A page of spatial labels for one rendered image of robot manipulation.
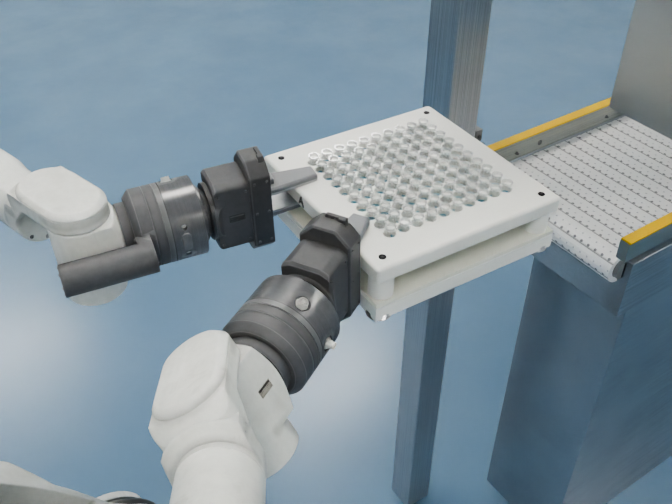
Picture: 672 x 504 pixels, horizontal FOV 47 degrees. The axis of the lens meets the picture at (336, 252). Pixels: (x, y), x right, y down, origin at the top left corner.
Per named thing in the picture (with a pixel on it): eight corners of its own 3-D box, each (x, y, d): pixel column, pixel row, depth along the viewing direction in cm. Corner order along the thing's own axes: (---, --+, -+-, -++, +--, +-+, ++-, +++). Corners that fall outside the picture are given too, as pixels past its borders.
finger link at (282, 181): (320, 183, 86) (268, 196, 85) (309, 168, 89) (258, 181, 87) (319, 171, 85) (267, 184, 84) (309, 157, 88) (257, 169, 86)
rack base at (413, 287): (550, 246, 89) (554, 229, 88) (375, 322, 79) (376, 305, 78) (424, 150, 105) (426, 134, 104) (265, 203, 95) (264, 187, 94)
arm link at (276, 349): (287, 294, 65) (212, 388, 57) (347, 387, 69) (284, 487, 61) (201, 309, 72) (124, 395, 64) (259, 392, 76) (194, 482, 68)
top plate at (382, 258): (559, 211, 86) (562, 196, 85) (377, 286, 76) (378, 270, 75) (428, 117, 102) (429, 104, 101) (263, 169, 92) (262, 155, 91)
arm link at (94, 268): (161, 244, 90) (62, 270, 87) (145, 167, 83) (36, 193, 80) (186, 305, 82) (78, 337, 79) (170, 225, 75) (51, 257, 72)
